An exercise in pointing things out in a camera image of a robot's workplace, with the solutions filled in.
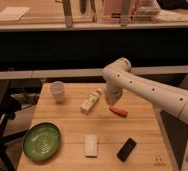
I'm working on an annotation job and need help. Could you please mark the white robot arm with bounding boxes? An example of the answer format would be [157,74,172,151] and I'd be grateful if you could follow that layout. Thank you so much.
[102,58,188,171]

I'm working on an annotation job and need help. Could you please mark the white paper sheet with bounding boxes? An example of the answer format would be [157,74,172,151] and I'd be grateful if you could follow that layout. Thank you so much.
[0,6,29,21]

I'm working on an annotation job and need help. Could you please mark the black smartphone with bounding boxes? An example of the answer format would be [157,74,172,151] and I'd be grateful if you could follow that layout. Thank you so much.
[117,138,137,162]

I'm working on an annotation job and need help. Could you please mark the black office chair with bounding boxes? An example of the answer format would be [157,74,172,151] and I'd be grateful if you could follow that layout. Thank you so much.
[0,71,43,171]

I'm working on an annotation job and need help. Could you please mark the green plate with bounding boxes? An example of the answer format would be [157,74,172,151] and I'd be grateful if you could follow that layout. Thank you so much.
[23,122,61,162]

